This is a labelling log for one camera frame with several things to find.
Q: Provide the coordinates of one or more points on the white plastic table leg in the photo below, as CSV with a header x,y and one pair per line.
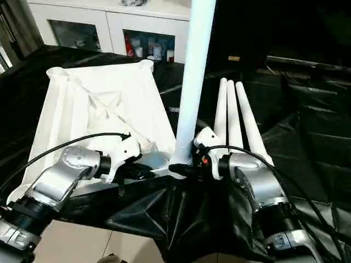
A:
x,y
234,115
194,82
220,109
251,126

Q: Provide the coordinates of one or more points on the white plastic table top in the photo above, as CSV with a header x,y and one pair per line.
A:
x,y
82,109

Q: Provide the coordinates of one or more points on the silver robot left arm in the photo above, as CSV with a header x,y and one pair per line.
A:
x,y
60,178

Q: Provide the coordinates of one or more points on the black mat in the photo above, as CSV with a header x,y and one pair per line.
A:
x,y
181,219

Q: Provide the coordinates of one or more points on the black robot left foot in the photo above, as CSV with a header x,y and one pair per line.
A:
x,y
112,258

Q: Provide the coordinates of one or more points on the dark grey bar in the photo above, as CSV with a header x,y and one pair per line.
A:
x,y
312,61

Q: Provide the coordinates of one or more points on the white glass-door cabinet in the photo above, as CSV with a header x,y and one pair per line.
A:
x,y
109,24

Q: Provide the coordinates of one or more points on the shiny silver ornament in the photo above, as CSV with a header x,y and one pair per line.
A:
x,y
134,3

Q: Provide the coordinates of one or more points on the grey metal rack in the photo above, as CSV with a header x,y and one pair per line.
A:
x,y
16,27

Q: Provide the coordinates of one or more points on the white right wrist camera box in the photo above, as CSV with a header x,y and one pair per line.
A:
x,y
208,137

